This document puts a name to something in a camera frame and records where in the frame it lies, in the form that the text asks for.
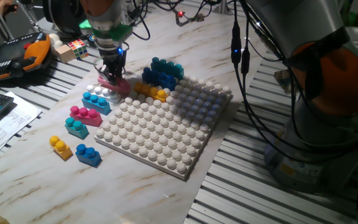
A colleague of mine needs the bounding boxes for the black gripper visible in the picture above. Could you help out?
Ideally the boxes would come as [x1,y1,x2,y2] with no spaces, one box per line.
[98,46,127,85]

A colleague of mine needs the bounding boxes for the pink four-stud block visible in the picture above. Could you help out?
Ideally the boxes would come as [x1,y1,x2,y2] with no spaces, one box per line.
[97,76,132,96]

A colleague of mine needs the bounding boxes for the yellow four-stud block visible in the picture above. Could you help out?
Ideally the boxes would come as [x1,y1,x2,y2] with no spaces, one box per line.
[134,81,168,103]

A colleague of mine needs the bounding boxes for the blue four-stud block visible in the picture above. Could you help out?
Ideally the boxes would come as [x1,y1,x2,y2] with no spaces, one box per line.
[141,67,177,91]

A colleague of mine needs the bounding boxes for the teal four-stud block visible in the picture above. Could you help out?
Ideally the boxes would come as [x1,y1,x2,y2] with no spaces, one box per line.
[150,56,185,80]

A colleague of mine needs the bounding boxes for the person hand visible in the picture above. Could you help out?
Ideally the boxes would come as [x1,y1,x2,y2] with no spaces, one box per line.
[0,0,17,18]

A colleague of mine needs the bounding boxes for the white four-stud block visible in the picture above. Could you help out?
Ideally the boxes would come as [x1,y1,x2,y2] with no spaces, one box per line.
[86,84,122,104]

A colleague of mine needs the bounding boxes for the light blue three-stud block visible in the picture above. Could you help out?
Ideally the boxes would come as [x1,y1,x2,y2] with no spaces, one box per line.
[81,91,112,116]

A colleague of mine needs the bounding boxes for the round black disc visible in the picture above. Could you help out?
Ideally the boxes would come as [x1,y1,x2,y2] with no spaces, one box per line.
[87,33,99,48]

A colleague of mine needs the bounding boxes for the Rubik's cube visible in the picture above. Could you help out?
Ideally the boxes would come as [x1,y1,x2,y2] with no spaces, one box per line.
[67,39,90,61]

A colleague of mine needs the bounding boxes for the magenta three-stud block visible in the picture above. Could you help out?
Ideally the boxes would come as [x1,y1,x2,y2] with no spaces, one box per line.
[69,105,104,128]

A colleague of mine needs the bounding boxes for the wooden cube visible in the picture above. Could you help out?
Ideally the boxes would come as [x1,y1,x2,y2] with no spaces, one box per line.
[55,44,76,64]

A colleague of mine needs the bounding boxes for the white rounded figurine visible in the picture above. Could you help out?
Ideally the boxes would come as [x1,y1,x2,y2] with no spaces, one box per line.
[48,33,64,55]

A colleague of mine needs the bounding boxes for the teal two-stud block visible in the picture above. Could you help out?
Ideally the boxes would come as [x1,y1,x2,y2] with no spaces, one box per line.
[64,116,90,140]

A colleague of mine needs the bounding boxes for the black filament spool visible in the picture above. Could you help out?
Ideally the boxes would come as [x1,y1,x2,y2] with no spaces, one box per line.
[42,0,86,35]

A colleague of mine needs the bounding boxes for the white studded baseplate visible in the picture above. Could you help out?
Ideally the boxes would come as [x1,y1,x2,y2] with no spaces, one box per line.
[94,76,233,180]

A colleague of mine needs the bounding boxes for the blue two-stud block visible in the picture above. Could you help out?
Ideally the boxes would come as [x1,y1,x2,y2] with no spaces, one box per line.
[75,143,103,168]

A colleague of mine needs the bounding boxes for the small adapter with red light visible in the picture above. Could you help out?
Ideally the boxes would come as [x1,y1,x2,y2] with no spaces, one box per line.
[175,11,205,27]

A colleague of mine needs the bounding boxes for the yellow two-stud block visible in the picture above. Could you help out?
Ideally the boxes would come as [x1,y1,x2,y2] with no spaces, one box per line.
[48,135,74,162]

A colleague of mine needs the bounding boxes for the black orange teach pendant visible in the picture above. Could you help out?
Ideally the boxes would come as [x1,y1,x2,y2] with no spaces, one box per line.
[0,32,52,83]

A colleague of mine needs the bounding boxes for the printed paper sheets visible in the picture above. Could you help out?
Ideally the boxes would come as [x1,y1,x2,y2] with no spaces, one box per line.
[0,85,42,170]

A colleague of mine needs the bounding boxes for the marble pattern board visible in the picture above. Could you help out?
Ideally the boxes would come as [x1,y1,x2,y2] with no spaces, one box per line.
[0,0,275,224]

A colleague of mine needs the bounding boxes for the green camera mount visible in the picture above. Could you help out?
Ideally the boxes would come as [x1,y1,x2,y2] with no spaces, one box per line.
[78,19,133,41]

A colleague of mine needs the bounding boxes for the black gripper cable bundle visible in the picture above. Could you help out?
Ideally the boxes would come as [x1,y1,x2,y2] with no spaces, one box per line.
[126,0,229,41]

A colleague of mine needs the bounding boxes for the black cable with lit plug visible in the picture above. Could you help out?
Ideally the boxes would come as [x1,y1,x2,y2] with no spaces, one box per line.
[230,0,358,162]

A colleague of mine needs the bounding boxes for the aluminium profile post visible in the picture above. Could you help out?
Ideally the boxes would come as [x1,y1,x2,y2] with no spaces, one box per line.
[211,0,233,15]

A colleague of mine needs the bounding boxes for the shiny metal bracket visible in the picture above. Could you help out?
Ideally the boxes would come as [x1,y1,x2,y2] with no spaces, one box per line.
[273,70,293,94]

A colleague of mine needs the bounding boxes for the black strap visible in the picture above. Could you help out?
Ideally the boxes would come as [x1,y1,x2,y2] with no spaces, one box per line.
[286,26,351,100]

